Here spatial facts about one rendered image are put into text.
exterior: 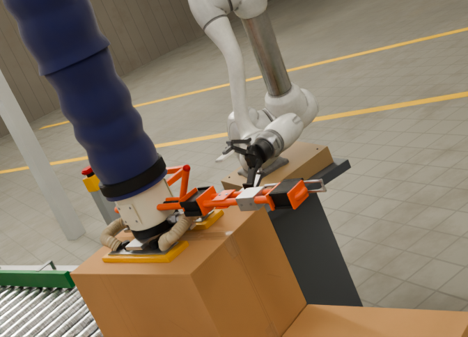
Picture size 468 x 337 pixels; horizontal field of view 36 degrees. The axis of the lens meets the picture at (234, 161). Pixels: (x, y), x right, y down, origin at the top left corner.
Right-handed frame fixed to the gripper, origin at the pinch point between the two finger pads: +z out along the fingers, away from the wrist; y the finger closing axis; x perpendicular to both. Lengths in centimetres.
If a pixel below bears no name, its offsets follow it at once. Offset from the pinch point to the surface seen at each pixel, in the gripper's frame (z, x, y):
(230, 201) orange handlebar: 16.8, -14.5, -0.4
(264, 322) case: 15.7, -4.3, 44.3
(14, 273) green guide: -6, 182, 44
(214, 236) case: 13.8, 2.4, 13.0
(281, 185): 13.2, -32.0, -2.3
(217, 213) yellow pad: 2.2, 9.5, 11.3
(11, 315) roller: 13, 165, 54
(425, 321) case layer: -1, -51, 53
